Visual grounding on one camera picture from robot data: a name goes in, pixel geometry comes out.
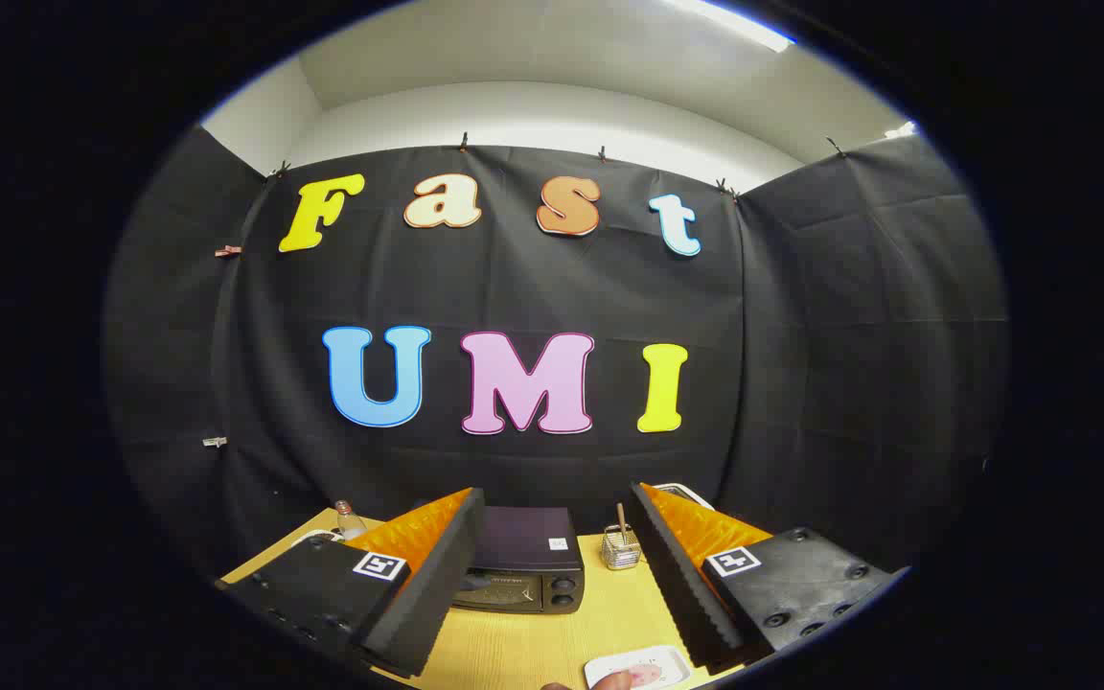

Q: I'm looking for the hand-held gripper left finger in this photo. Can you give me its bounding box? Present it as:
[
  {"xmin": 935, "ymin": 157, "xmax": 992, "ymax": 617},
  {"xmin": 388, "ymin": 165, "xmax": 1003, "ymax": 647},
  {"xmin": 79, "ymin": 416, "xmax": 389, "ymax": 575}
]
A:
[{"xmin": 223, "ymin": 487, "xmax": 486, "ymax": 679}]

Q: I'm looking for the metal wire basket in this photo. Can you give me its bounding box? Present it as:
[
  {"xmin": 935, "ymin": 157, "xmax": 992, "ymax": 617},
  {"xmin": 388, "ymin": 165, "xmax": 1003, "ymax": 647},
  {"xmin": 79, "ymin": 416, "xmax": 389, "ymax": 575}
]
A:
[{"xmin": 602, "ymin": 533, "xmax": 645, "ymax": 572}]

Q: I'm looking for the black toaster oven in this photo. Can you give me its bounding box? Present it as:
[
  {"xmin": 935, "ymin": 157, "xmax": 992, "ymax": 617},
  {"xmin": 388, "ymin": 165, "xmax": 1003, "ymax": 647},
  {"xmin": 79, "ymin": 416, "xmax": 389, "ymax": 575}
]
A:
[{"xmin": 451, "ymin": 506, "xmax": 586, "ymax": 615}]

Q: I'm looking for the white bread toaster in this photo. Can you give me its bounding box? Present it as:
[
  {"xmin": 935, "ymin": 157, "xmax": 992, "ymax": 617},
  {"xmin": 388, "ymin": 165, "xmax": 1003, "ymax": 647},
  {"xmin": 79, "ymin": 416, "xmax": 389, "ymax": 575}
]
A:
[{"xmin": 653, "ymin": 483, "xmax": 715, "ymax": 511}]

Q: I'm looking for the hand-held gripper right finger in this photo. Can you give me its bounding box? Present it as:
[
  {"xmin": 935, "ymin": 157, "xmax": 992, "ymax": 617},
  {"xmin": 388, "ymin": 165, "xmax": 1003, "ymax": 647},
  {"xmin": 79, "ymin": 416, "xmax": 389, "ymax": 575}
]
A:
[{"xmin": 631, "ymin": 482, "xmax": 898, "ymax": 675}]

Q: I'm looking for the white square plate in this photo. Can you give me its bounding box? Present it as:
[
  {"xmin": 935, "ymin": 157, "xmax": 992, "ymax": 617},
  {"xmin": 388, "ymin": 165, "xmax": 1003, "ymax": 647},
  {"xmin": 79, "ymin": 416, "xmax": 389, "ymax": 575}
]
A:
[{"xmin": 584, "ymin": 645, "xmax": 695, "ymax": 690}]

